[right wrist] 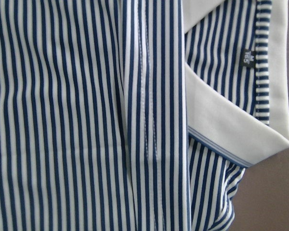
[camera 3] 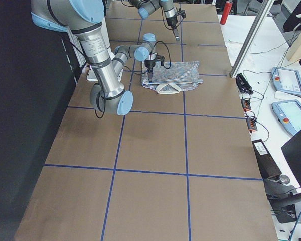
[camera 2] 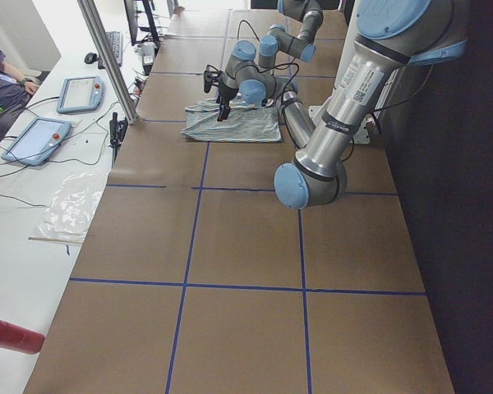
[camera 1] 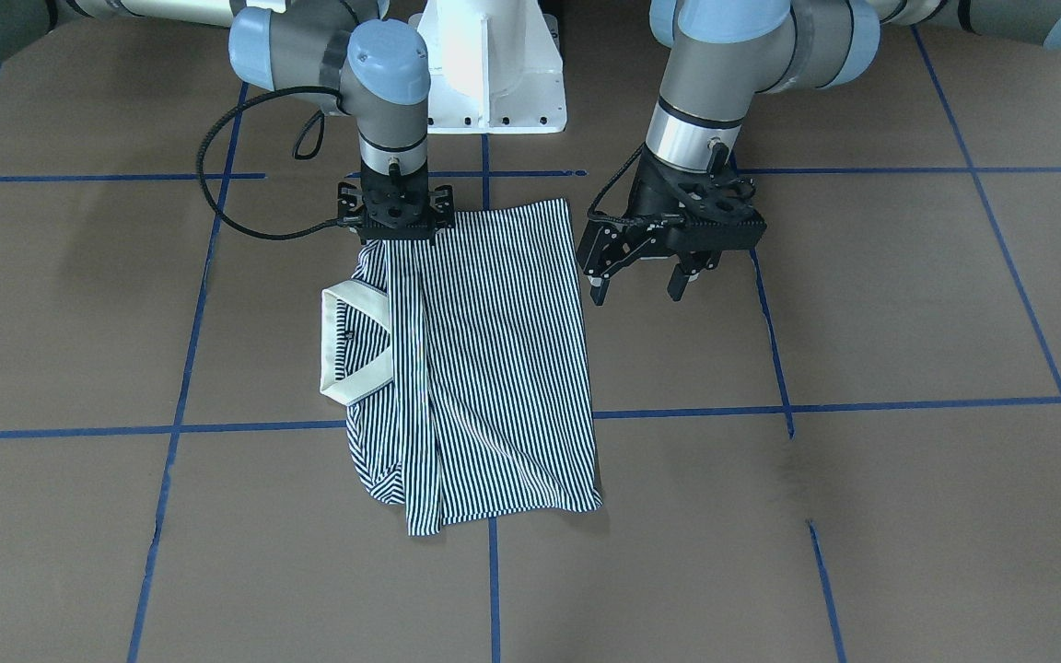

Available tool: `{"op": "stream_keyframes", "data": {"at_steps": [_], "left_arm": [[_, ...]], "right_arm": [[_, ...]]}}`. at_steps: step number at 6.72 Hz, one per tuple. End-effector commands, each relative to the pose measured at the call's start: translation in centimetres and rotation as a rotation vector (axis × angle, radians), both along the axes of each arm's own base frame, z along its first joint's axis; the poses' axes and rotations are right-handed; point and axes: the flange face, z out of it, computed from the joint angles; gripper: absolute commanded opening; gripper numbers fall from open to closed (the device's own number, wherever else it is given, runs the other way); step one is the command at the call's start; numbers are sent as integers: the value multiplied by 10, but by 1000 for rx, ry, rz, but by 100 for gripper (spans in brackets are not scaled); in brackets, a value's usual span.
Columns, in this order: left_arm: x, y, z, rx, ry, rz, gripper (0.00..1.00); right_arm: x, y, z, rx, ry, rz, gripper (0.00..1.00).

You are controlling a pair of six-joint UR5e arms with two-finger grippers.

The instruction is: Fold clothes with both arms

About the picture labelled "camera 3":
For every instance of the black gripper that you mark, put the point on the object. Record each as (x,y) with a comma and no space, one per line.
(171,22)
(149,64)

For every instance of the striped polo shirt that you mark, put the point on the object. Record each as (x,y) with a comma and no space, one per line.
(181,76)

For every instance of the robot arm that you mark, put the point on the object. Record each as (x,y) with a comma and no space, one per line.
(146,8)
(84,19)

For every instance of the red cylinder bottle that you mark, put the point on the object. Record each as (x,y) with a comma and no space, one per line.
(226,11)

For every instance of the orange terminal block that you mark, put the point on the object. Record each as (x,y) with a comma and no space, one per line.
(250,116)

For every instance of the upper teach pendant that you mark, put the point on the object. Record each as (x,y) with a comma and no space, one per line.
(286,80)

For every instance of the teach pendant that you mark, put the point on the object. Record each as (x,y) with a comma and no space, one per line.
(288,114)
(286,80)

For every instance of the lower teach pendant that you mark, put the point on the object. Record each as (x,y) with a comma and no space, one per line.
(288,114)

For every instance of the black box with label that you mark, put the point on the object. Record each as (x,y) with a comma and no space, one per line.
(266,163)

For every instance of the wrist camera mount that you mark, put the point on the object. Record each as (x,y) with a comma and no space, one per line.
(181,12)
(161,59)

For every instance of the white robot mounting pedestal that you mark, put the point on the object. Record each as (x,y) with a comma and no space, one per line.
(98,47)

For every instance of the aluminium frame post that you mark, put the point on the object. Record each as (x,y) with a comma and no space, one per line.
(257,23)

